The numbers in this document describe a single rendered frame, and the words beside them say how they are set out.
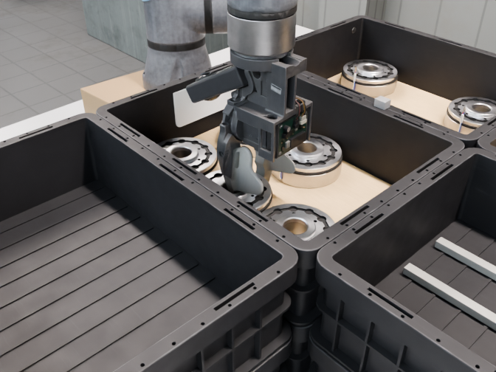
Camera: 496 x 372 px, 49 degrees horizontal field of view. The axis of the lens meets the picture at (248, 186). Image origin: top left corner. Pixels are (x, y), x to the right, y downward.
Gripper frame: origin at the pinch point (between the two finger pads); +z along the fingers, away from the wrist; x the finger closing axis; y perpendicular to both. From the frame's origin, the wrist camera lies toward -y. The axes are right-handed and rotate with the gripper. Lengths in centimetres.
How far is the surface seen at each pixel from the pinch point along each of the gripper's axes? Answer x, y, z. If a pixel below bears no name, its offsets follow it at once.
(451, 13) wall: 219, -67, 44
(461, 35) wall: 219, -59, 53
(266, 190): -0.4, 3.7, -1.3
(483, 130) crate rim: 21.3, 21.5, -8.0
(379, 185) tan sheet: 14.7, 11.7, 2.0
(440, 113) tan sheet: 40.8, 7.9, 2.0
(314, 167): 8.1, 5.0, -1.2
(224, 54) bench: 57, -62, 15
